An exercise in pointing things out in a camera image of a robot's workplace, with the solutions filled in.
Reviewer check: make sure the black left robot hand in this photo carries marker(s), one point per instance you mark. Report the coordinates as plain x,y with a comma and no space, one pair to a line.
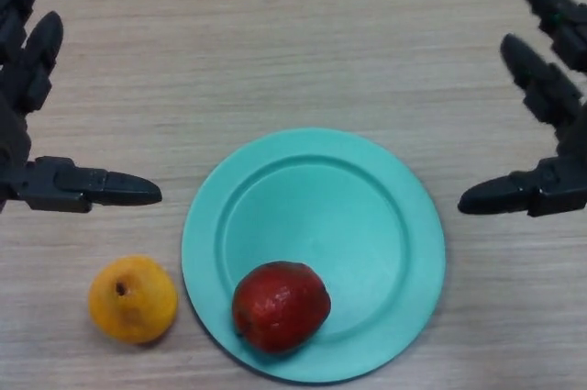
18,133

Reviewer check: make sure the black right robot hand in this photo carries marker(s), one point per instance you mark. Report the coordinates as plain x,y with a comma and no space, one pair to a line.
559,133

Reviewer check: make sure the red apple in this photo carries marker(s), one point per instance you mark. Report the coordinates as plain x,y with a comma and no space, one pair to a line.
280,306

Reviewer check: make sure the green round plate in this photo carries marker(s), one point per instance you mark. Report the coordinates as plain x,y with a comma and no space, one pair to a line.
316,206

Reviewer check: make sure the yellow pear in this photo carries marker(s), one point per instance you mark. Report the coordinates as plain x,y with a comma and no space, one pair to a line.
132,300

